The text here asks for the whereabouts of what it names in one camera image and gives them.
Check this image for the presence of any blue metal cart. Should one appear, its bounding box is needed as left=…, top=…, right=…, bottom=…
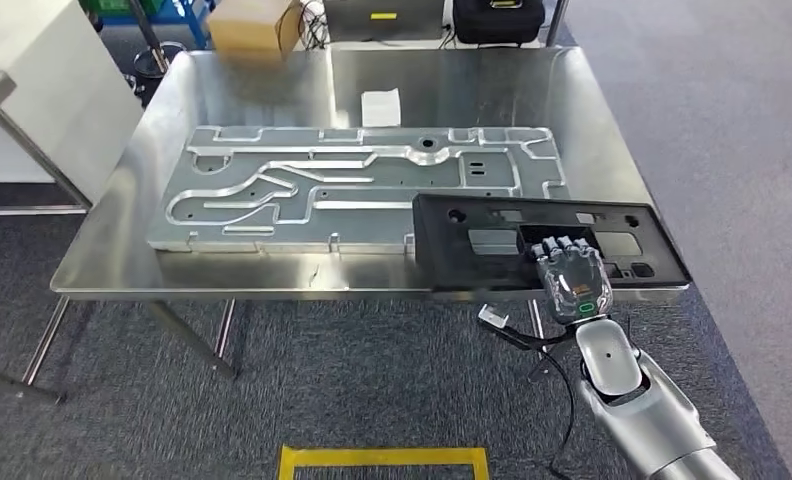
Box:
left=101, top=0, right=215, bottom=49

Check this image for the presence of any yellow floor tape square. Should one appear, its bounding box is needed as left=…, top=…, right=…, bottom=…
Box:
left=277, top=445, right=490, bottom=480

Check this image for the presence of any stamped metal panel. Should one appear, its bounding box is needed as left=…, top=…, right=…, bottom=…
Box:
left=146, top=124, right=573, bottom=254

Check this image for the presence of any chrome pole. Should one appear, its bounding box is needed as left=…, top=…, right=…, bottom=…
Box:
left=544, top=0, right=570, bottom=48

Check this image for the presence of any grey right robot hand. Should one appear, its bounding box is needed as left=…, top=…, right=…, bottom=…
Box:
left=529, top=235, right=614, bottom=326

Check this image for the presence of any stainless steel workbench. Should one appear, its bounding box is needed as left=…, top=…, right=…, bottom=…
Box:
left=21, top=44, right=692, bottom=386

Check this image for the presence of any black plastic bracket part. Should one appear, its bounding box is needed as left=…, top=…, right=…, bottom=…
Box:
left=412, top=193, right=692, bottom=296

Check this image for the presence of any white paper sheet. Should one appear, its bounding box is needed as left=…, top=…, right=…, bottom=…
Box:
left=360, top=87, right=403, bottom=128

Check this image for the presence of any stanchion with chrome base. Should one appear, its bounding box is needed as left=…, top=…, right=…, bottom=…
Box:
left=127, top=0, right=189, bottom=77

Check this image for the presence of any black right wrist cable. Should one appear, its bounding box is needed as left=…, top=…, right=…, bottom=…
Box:
left=541, top=344, right=579, bottom=480

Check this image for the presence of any cardboard box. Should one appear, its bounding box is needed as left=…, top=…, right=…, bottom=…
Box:
left=207, top=0, right=305, bottom=64

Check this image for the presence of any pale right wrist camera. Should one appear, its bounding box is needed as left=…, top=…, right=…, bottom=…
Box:
left=478, top=304, right=510, bottom=329

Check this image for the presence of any green plastic crate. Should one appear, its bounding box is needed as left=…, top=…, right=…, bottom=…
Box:
left=77, top=0, right=159, bottom=16

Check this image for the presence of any white cabinet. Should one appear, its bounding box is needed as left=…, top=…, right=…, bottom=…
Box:
left=0, top=0, right=144, bottom=203

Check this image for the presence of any black carrying case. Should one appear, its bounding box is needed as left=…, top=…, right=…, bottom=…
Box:
left=452, top=0, right=546, bottom=46

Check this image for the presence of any grey equipment case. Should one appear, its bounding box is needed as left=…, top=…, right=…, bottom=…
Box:
left=323, top=0, right=447, bottom=42

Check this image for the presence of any black cable bundle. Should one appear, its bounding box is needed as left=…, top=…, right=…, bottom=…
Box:
left=299, top=0, right=328, bottom=51

